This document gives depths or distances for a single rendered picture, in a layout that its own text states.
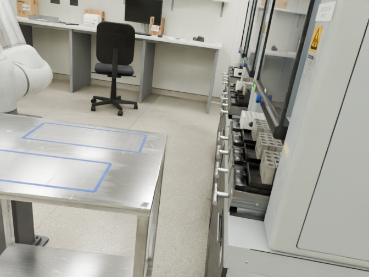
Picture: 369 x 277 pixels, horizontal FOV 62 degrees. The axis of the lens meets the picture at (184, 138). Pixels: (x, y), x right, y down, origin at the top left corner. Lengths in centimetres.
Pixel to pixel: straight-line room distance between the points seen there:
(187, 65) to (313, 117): 424
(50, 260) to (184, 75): 387
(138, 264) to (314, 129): 48
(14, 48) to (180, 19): 346
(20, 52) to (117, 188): 97
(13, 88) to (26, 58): 18
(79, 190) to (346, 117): 56
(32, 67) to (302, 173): 123
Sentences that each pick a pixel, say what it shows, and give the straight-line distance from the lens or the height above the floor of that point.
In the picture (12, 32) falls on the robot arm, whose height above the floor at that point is 105.
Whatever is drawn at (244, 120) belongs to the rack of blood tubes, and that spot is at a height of 85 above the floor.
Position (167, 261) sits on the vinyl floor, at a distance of 175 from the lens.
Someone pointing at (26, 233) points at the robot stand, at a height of 14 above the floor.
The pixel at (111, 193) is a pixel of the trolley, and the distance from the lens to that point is 71.
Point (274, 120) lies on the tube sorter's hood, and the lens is 78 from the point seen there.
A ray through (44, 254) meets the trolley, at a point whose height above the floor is 28.
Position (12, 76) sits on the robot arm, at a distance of 142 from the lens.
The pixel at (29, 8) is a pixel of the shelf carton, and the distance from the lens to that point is 530.
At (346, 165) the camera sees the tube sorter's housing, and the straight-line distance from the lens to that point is 68.
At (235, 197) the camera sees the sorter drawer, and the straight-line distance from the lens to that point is 82.
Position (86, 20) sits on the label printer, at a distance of 471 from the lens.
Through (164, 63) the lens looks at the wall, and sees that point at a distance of 485.
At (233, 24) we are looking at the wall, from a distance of 473.
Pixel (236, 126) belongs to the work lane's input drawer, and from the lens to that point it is 126.
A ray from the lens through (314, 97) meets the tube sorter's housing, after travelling 61.
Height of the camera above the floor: 120
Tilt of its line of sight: 22 degrees down
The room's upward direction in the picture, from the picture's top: 7 degrees clockwise
